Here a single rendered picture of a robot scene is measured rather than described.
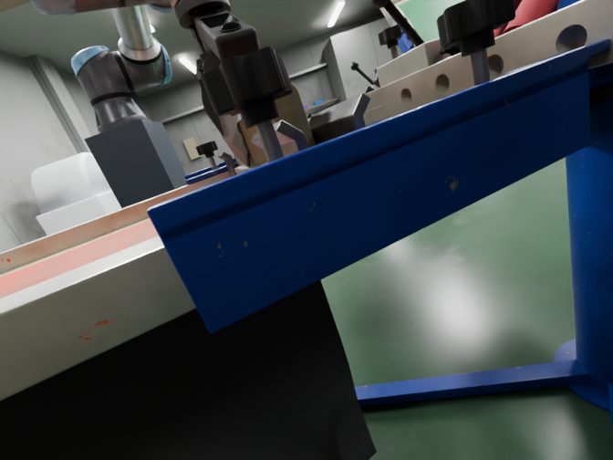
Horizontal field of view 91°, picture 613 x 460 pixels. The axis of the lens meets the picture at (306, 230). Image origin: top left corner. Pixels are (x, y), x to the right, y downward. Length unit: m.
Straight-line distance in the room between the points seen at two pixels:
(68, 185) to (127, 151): 3.02
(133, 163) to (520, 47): 0.98
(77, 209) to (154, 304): 3.85
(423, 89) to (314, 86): 8.60
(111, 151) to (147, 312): 0.95
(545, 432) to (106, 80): 1.65
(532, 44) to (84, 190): 3.90
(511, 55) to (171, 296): 0.36
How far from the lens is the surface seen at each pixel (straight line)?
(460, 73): 0.42
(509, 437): 1.25
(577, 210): 1.06
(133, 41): 1.12
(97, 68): 1.16
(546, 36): 0.36
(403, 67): 0.57
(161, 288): 0.17
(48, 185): 4.21
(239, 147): 0.44
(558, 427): 1.28
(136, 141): 1.08
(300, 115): 0.29
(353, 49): 8.13
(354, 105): 0.23
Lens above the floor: 1.02
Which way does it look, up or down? 18 degrees down
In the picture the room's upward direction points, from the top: 19 degrees counter-clockwise
